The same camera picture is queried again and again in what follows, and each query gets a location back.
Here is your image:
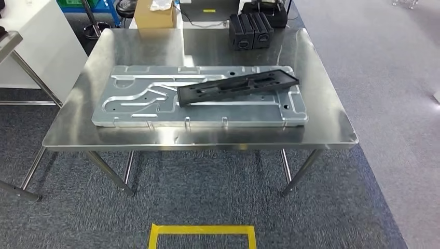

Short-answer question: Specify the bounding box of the white plastic bag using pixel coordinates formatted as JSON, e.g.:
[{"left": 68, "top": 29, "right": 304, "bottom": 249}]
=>
[{"left": 149, "top": 0, "right": 175, "bottom": 11}]

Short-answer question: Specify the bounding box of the black pole with round base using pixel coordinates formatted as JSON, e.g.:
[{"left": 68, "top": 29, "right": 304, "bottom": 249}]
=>
[{"left": 80, "top": 0, "right": 113, "bottom": 40}]

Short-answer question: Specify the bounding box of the black plastic plate bracket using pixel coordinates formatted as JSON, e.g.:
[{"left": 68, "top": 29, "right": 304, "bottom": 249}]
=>
[{"left": 176, "top": 69, "right": 300, "bottom": 107}]

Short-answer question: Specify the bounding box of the black ribbed box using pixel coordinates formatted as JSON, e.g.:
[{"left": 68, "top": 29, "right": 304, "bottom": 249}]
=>
[
  {"left": 248, "top": 12, "right": 275, "bottom": 50},
  {"left": 229, "top": 13, "right": 256, "bottom": 51}
]

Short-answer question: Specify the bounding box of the green plastic bin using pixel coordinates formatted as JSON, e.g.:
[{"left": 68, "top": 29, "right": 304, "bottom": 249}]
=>
[{"left": 57, "top": 0, "right": 101, "bottom": 9}]

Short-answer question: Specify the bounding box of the blue metal shelf rack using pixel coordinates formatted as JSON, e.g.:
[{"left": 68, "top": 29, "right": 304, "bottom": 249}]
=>
[{"left": 56, "top": 0, "right": 122, "bottom": 29}]

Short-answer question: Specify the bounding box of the stainless steel workbench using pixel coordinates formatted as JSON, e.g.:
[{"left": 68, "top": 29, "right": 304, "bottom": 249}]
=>
[{"left": 42, "top": 27, "right": 359, "bottom": 198}]

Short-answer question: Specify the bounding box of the black power cable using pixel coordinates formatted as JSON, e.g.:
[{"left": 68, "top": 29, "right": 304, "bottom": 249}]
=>
[{"left": 176, "top": 3, "right": 230, "bottom": 29}]

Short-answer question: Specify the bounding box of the black round stool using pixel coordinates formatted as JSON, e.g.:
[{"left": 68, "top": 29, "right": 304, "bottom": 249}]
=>
[{"left": 115, "top": 0, "right": 137, "bottom": 19}]

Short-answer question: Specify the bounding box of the brown cardboard box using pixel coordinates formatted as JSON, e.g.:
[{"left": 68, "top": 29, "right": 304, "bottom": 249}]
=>
[{"left": 133, "top": 0, "right": 177, "bottom": 30}]

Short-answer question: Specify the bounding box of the white cabinet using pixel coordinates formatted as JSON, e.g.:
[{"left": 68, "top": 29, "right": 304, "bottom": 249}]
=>
[{"left": 0, "top": 0, "right": 89, "bottom": 104}]

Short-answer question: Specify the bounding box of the grey stamped metal plate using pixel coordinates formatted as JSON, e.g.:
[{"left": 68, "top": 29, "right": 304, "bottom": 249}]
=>
[{"left": 91, "top": 65, "right": 309, "bottom": 129}]

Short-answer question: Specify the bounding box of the black laptop with yellow label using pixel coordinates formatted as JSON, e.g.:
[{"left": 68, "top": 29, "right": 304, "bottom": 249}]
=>
[{"left": 178, "top": 0, "right": 241, "bottom": 23}]

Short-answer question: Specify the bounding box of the black equipment case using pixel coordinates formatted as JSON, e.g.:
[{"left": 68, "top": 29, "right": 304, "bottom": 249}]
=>
[{"left": 241, "top": 0, "right": 288, "bottom": 29}]

